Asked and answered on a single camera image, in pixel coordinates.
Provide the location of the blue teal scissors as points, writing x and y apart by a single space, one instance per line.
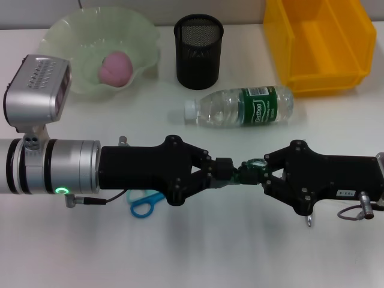
141 210

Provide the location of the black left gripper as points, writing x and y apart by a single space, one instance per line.
141 168

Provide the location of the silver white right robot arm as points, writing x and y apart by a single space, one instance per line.
381 157

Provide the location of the green plastic wrapper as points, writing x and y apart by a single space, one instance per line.
249 172

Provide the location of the pale green glass fruit plate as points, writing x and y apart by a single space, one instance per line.
75 36

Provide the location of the yellow plastic bin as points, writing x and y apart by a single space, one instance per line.
324 45

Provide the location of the pink peach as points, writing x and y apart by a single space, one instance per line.
115 69

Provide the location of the black mesh pen cup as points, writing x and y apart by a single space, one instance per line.
198 60

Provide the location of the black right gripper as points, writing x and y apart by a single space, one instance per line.
330 177

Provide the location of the clear water bottle green label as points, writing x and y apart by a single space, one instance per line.
240 106

